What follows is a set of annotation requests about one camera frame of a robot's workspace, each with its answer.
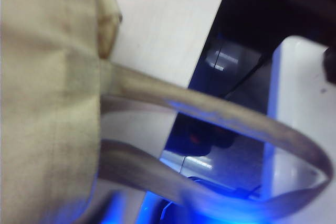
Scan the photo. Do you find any beige canvas tote bag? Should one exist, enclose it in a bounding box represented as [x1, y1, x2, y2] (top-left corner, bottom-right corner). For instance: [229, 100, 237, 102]
[0, 0, 334, 224]

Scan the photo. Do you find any white rounded housing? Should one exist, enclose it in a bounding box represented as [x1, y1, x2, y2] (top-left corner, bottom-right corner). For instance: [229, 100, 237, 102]
[262, 36, 336, 204]

